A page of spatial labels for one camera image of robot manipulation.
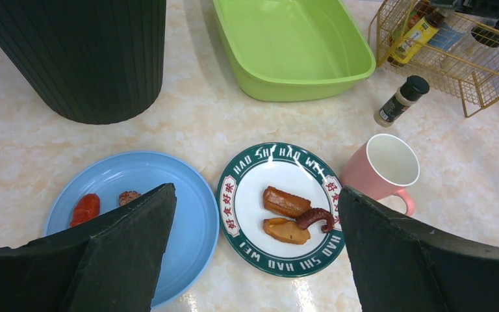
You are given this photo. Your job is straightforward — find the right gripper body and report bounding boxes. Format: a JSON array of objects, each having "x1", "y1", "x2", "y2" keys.
[{"x1": 430, "y1": 0, "x2": 499, "y2": 20}]

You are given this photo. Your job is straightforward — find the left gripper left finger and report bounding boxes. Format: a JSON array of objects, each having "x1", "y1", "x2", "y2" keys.
[{"x1": 0, "y1": 183, "x2": 177, "y2": 311}]

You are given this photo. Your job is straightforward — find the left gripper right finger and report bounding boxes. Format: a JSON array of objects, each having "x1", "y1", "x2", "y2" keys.
[{"x1": 339, "y1": 187, "x2": 499, "y2": 311}]

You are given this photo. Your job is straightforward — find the small yellow label bottle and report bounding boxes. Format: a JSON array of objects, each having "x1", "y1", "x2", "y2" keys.
[{"x1": 387, "y1": 9, "x2": 448, "y2": 67}]

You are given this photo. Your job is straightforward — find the pink mug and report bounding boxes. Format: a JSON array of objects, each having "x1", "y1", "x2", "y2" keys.
[{"x1": 340, "y1": 133, "x2": 420, "y2": 216}]

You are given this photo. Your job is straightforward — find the small black cap bottle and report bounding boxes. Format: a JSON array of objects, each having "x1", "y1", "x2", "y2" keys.
[{"x1": 374, "y1": 75, "x2": 430, "y2": 127}]

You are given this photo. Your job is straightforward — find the white plate green rim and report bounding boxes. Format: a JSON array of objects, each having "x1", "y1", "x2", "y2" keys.
[{"x1": 216, "y1": 142, "x2": 345, "y2": 278}]

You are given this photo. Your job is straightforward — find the black lid seasoning jar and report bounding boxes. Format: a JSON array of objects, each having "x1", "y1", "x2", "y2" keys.
[{"x1": 441, "y1": 24, "x2": 499, "y2": 79}]

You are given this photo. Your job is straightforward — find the silver lid glass jar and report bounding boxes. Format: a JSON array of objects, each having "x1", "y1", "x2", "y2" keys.
[{"x1": 428, "y1": 22, "x2": 464, "y2": 52}]

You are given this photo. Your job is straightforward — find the green label sauce bottle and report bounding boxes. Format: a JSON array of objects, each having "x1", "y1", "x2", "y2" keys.
[{"x1": 389, "y1": 0, "x2": 435, "y2": 46}]

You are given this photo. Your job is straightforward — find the red food pieces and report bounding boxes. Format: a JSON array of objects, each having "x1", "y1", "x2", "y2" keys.
[{"x1": 70, "y1": 194, "x2": 100, "y2": 228}]

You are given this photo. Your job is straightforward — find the brown meatball piece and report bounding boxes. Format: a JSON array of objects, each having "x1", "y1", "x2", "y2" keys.
[{"x1": 118, "y1": 190, "x2": 141, "y2": 207}]

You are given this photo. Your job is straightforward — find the blue plate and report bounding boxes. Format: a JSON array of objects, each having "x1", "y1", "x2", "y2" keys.
[{"x1": 44, "y1": 151, "x2": 219, "y2": 308}]

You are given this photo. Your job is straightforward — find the dark red octopus tentacle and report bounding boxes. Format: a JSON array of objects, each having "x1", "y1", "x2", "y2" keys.
[{"x1": 296, "y1": 208, "x2": 335, "y2": 233}]

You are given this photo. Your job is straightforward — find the orange food slice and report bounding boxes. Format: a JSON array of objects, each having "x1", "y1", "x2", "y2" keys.
[{"x1": 262, "y1": 218, "x2": 311, "y2": 245}]

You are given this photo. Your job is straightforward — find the brown sausage piece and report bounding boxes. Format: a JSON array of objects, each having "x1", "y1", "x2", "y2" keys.
[{"x1": 262, "y1": 186, "x2": 311, "y2": 218}]

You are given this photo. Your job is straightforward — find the black plastic trash bin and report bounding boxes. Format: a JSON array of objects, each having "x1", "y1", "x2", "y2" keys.
[{"x1": 0, "y1": 1, "x2": 166, "y2": 125}]

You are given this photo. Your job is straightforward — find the green plastic basin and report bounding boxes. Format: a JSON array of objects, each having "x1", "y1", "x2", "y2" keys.
[{"x1": 213, "y1": 1, "x2": 376, "y2": 102}]

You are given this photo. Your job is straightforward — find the gold wire basket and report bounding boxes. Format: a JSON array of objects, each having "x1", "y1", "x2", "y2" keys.
[{"x1": 368, "y1": 1, "x2": 499, "y2": 117}]

